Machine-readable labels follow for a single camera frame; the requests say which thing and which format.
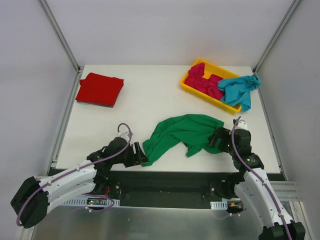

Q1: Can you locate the left aluminium side rail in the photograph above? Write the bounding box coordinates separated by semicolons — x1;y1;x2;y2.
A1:
44;67;84;176

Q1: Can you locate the folded red t shirt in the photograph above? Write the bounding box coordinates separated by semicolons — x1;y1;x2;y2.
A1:
75;72;124;108

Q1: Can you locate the right aluminium side rail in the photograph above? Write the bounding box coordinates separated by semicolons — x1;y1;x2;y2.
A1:
250;83;288;181

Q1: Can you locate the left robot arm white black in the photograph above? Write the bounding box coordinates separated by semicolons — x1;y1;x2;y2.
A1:
10;137;149;229

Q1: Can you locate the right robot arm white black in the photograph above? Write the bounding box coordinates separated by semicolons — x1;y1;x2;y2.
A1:
208;126;306;240

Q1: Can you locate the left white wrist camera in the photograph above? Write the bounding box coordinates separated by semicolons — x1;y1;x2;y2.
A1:
118;130;133;143

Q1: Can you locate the white cable duct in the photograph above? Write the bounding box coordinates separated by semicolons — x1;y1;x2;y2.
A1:
210;200;244;211
61;196;120;208

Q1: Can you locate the yellow plastic bin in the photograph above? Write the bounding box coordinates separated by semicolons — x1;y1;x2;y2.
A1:
180;58;242;115

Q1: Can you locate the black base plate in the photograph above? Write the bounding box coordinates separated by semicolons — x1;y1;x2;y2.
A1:
90;170;245;209

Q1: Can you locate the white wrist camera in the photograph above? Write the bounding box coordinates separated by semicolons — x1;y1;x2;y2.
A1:
118;130;133;143
233;118;248;130

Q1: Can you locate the green t shirt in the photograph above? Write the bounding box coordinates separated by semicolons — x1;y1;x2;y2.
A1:
142;114;225;167

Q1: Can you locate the magenta t shirt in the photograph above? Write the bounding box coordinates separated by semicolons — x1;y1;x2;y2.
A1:
184;63;224;100

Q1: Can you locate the aluminium side rail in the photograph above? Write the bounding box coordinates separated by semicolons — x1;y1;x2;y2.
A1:
250;83;288;181
44;67;84;176

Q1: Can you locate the right aluminium frame post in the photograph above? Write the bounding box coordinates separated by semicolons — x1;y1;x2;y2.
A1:
252;0;304;73

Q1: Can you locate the front aluminium rail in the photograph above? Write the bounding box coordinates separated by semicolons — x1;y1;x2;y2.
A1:
32;176;302;201

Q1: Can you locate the left aluminium frame post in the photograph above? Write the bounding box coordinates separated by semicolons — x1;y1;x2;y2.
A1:
37;0;81;73

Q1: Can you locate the left white cable duct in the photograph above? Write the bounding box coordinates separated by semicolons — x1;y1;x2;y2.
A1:
61;196;120;208

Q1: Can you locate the right white cable duct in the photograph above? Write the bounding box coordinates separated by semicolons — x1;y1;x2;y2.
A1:
210;200;244;211

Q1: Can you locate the teal t shirt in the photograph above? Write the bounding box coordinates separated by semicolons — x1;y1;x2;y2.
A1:
217;73;261;112

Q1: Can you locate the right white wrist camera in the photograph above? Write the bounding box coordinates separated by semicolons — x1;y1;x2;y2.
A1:
233;118;248;130

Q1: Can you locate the aluminium frame post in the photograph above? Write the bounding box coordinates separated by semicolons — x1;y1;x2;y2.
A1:
252;0;304;73
37;0;81;73

